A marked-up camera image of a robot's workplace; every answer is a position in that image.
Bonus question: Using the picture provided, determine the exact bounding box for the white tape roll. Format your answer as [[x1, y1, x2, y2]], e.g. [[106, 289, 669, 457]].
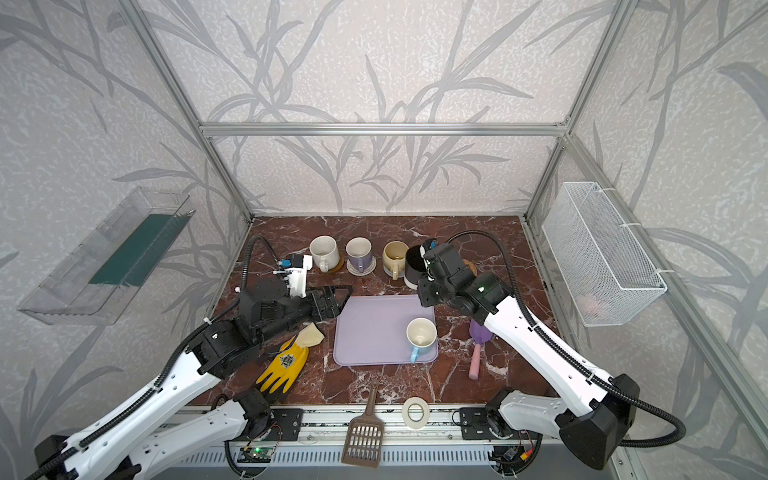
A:
[[401, 397, 430, 430]]

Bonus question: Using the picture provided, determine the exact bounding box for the white wire mesh basket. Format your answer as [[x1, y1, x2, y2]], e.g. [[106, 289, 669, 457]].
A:
[[542, 181, 667, 327]]

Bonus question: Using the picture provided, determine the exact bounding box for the green circuit board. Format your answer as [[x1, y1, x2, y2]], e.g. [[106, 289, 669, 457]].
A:
[[237, 447, 275, 464]]

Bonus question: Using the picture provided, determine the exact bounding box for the lilac plastic tray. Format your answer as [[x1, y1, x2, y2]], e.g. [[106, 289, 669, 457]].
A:
[[333, 295, 439, 367]]

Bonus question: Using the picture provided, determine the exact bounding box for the light blue mug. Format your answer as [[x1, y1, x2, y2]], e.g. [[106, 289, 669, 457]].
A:
[[406, 318, 437, 363]]

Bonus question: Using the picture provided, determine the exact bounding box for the rattan wicker coaster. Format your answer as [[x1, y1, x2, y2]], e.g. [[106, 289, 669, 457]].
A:
[[463, 259, 478, 277]]

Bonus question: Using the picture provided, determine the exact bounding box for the purple scoop pink handle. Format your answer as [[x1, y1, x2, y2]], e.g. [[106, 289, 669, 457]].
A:
[[468, 320, 493, 380]]

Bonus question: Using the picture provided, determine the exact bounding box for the black mug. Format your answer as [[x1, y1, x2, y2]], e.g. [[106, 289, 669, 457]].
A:
[[404, 245, 426, 290]]

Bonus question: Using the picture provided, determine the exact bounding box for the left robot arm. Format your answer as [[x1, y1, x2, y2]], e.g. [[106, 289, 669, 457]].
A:
[[30, 240, 348, 479]]

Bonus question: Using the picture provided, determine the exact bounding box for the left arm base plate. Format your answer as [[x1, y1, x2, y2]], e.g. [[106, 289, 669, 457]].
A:
[[262, 408, 304, 442]]

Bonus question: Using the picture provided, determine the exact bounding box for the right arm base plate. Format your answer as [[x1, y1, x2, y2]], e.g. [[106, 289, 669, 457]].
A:
[[451, 407, 543, 444]]

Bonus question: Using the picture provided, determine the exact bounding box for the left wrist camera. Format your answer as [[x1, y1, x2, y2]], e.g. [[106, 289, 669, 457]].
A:
[[274, 253, 313, 298]]

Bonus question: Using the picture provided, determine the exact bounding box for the brown wooden coaster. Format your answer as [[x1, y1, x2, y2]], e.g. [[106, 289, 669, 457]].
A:
[[321, 257, 345, 274]]

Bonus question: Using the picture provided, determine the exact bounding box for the yellow work glove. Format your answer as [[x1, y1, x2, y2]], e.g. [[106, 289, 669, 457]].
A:
[[256, 322, 325, 394]]

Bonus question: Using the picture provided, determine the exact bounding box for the white speckled mug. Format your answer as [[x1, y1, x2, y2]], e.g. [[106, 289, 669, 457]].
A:
[[309, 235, 341, 271]]

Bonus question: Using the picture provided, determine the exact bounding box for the clear plastic wall bin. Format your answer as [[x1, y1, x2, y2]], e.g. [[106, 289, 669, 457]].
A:
[[17, 187, 196, 326]]

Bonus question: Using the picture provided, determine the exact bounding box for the grey-blue woven coaster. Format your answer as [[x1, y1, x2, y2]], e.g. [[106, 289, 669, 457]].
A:
[[383, 265, 406, 280]]

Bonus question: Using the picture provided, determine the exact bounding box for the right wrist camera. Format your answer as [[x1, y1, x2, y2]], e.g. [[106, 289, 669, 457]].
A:
[[421, 239, 466, 280]]

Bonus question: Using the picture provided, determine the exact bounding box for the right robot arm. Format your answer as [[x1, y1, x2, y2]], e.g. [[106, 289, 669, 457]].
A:
[[417, 239, 687, 470]]

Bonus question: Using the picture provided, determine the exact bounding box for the brown slotted spatula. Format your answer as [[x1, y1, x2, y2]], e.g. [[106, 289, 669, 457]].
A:
[[341, 386, 385, 468]]

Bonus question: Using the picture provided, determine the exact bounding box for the beige ceramic mug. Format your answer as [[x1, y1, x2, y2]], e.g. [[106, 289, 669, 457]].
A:
[[382, 241, 409, 269]]

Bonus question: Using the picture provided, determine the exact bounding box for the lilac mug white inside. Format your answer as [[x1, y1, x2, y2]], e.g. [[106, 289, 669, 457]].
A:
[[346, 237, 374, 271]]

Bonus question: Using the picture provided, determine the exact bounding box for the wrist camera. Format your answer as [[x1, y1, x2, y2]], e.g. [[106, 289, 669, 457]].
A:
[[274, 253, 313, 298], [421, 239, 466, 280]]

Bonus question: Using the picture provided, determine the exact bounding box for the pink object in basket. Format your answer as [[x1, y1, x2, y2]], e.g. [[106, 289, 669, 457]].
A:
[[576, 294, 606, 318]]

